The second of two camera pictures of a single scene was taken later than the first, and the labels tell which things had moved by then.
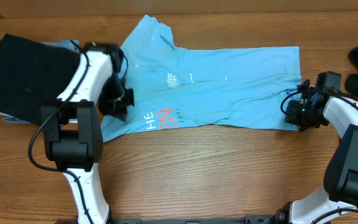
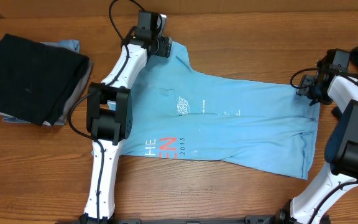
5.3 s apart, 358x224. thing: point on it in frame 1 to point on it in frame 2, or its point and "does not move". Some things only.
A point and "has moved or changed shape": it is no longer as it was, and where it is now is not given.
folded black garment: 25,74 does not move
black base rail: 271,219 does not move
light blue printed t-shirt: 175,86 has moved or changed shape
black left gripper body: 114,98 to 163,46
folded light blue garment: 66,44 does not move
